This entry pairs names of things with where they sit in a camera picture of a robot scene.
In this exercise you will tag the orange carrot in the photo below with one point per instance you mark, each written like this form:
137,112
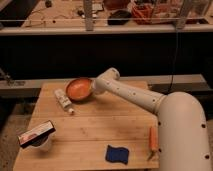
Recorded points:
153,142

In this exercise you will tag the metal frame post left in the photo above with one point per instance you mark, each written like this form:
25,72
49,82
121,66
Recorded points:
87,5

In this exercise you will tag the black object on bench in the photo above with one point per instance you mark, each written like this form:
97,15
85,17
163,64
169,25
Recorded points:
119,17

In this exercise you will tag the wooden bamboo board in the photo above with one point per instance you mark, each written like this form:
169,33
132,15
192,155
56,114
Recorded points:
81,139

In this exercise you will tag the orange ceramic bowl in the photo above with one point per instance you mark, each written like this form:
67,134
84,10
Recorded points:
79,89

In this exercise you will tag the white tube bottle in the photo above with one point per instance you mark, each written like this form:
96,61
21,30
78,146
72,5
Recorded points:
64,101

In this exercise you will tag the orange tool on bench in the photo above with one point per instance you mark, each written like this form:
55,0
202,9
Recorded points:
142,14

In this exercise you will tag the blue sponge cloth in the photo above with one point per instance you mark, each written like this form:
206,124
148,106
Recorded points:
117,154

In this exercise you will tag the metal frame post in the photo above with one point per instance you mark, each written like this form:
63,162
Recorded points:
87,5
183,14

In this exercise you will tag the metal frame post right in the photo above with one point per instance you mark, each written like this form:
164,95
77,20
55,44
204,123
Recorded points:
183,14

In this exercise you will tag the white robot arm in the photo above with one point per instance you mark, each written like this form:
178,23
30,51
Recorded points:
182,131

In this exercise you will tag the dark rectangular box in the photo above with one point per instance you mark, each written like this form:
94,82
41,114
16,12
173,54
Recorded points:
36,136

